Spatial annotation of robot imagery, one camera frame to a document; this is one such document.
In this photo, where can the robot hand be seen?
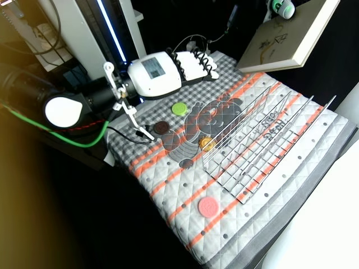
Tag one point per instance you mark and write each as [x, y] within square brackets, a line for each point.
[151, 81]
[284, 8]

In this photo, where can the beige square board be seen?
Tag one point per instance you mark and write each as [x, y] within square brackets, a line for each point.
[291, 39]

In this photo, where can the green sandwich cookie toy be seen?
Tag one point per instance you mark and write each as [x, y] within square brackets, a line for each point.
[179, 108]

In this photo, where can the brown sandwich cookie toy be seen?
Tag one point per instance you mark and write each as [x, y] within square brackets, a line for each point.
[161, 127]

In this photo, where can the orange cookie toy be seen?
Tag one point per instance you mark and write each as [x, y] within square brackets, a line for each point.
[206, 142]

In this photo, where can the white robot body column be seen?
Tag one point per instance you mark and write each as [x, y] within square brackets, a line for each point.
[84, 33]

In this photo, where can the pink cookie toy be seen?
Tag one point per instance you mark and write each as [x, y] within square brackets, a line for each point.
[208, 206]

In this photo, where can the grey quilt with printed bear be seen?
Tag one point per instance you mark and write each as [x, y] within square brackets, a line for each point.
[224, 224]

